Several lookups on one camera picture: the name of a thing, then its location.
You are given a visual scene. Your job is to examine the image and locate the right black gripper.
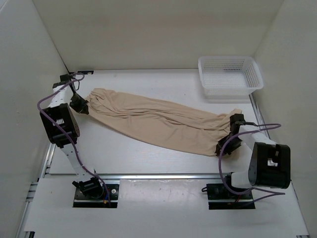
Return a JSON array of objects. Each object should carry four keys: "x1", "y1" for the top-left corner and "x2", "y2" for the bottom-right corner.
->
[{"x1": 216, "y1": 133, "x2": 242, "y2": 155}]

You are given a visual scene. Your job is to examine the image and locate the beige trousers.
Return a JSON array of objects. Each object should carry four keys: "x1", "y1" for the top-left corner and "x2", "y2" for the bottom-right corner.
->
[{"x1": 86, "y1": 88, "x2": 242, "y2": 156}]

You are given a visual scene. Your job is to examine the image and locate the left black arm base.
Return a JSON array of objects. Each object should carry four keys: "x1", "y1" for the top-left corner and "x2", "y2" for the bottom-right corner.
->
[{"x1": 73, "y1": 182, "x2": 119, "y2": 209}]

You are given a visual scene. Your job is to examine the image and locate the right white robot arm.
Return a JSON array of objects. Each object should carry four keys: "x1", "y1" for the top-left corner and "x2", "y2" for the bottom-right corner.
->
[{"x1": 215, "y1": 114, "x2": 291, "y2": 198}]

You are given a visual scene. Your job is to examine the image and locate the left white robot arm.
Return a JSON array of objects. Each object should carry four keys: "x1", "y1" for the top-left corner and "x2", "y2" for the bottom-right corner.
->
[{"x1": 37, "y1": 73, "x2": 105, "y2": 199}]

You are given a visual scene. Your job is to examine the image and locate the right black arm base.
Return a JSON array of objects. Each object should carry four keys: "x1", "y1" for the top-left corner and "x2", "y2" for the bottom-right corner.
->
[{"x1": 201, "y1": 183, "x2": 255, "y2": 210}]

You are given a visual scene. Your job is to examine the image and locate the white plastic basket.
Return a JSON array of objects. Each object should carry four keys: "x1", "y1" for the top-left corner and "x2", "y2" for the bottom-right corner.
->
[{"x1": 198, "y1": 56, "x2": 264, "y2": 97}]

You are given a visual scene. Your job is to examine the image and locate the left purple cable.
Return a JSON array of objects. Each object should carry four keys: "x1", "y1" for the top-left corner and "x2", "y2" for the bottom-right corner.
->
[{"x1": 36, "y1": 71, "x2": 111, "y2": 208}]

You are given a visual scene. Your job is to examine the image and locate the purple cable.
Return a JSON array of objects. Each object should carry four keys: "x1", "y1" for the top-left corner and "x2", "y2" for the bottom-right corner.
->
[
  {"x1": 36, "y1": 71, "x2": 111, "y2": 208},
  {"x1": 219, "y1": 123, "x2": 286, "y2": 202}
]

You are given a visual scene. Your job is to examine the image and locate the black corner bracket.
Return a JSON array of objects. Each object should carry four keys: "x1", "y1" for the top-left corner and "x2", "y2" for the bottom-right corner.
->
[{"x1": 78, "y1": 70, "x2": 94, "y2": 75}]

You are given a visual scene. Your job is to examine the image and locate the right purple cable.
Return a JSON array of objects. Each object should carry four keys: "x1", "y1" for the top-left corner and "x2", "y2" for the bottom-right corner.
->
[{"x1": 219, "y1": 123, "x2": 286, "y2": 202}]

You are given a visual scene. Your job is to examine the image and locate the aluminium rail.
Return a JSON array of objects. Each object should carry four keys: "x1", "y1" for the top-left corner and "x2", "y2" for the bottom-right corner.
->
[{"x1": 17, "y1": 94, "x2": 293, "y2": 238}]

